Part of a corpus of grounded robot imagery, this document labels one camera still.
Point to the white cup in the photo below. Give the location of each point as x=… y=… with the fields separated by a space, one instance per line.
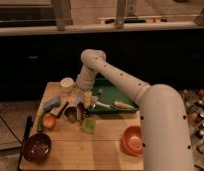
x=67 y=84

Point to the orange bowl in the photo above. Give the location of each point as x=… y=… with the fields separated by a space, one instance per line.
x=132 y=141

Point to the small green cup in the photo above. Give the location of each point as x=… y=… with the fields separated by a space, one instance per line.
x=88 y=125

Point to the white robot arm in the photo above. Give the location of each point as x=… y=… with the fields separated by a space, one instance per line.
x=165 y=133

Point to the metal cup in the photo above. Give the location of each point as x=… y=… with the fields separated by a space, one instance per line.
x=71 y=114

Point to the red yellow apple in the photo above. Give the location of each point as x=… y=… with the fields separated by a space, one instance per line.
x=48 y=122

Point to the green pepper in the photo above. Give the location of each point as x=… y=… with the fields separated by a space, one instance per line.
x=40 y=123

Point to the spice jars box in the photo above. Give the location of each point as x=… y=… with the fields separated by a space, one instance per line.
x=194 y=103

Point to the green plastic tray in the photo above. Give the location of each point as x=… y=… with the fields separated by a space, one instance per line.
x=107 y=93

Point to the dark red bowl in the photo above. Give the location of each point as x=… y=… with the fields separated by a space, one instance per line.
x=37 y=148

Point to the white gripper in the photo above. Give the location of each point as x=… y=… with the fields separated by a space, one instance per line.
x=83 y=96

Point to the brown spice bottle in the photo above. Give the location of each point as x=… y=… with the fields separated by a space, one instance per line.
x=81 y=111

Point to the black stick tool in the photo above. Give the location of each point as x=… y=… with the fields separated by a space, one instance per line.
x=61 y=111

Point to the blue sponge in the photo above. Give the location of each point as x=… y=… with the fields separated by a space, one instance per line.
x=52 y=103

